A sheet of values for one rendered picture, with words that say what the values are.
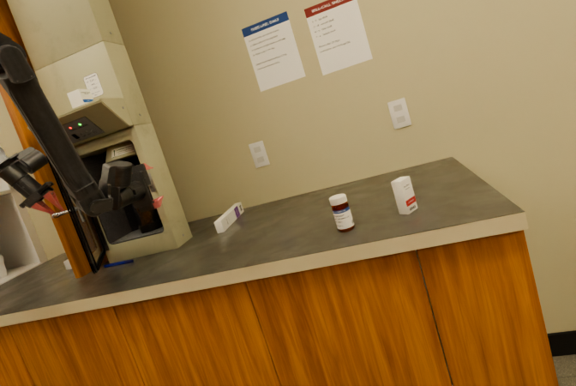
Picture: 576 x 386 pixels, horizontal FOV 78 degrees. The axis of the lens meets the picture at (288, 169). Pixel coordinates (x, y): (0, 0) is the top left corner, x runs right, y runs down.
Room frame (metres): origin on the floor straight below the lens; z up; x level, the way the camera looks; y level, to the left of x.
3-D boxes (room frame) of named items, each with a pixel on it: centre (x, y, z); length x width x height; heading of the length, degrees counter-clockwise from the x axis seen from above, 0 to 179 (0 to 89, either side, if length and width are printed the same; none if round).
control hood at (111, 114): (1.27, 0.64, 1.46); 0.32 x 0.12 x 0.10; 74
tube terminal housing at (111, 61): (1.44, 0.59, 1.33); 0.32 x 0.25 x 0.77; 74
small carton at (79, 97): (1.25, 0.60, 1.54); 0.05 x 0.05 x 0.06; 75
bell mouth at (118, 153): (1.41, 0.58, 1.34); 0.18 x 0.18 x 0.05
